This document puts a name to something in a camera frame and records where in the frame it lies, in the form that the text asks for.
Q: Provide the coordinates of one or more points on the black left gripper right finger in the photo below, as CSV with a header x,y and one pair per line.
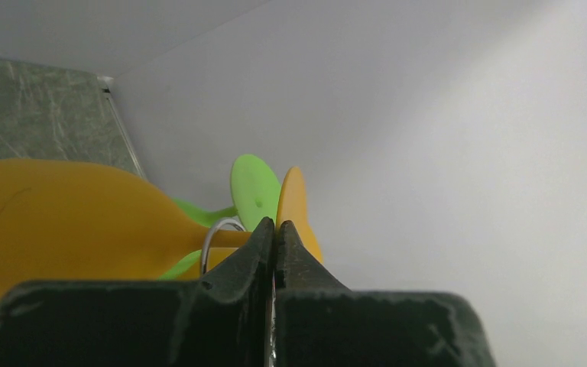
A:
x,y
321,322

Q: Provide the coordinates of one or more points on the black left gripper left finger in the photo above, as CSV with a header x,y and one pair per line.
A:
x,y
220,319

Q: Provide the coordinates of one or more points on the green plastic goblet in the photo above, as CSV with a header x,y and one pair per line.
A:
x,y
207,238

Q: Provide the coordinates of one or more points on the orange plastic goblet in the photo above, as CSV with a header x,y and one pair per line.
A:
x,y
64,220

